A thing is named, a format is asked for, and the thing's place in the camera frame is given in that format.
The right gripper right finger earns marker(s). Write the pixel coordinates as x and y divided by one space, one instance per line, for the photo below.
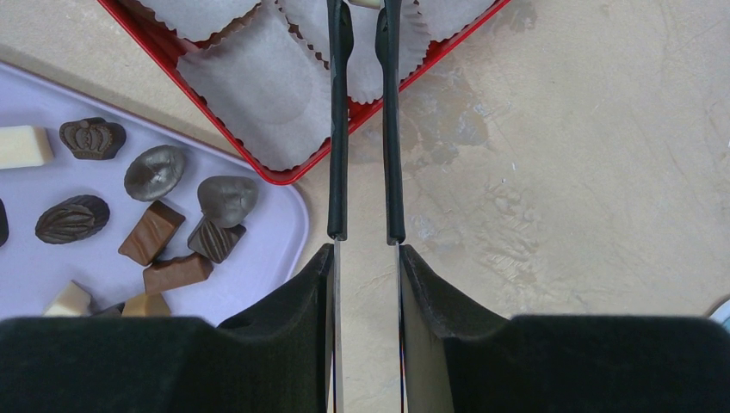
447 362

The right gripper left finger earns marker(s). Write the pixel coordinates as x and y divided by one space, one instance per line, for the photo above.
292 337

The dark striped square chocolate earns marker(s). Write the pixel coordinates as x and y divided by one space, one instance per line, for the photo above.
213 242

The brown bar chocolate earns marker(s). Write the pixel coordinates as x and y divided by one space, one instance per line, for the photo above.
177 272
156 227

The dark heart chocolate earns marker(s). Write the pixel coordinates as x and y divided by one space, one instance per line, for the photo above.
227 200

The dark round chocolate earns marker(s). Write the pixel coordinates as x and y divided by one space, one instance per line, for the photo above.
155 172

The dark oval chocolate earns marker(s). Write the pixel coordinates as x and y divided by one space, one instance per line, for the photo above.
74 219

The red chocolate box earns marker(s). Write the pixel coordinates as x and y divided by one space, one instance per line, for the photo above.
260 70

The dark crown chocolate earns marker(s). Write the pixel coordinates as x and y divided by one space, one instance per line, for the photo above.
93 138

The white rectangular chocolate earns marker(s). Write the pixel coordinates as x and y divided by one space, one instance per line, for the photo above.
24 146

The lavender plastic tray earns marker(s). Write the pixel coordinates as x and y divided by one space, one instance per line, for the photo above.
33 273

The blue white sticker card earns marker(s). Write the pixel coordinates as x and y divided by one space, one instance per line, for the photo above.
720 313

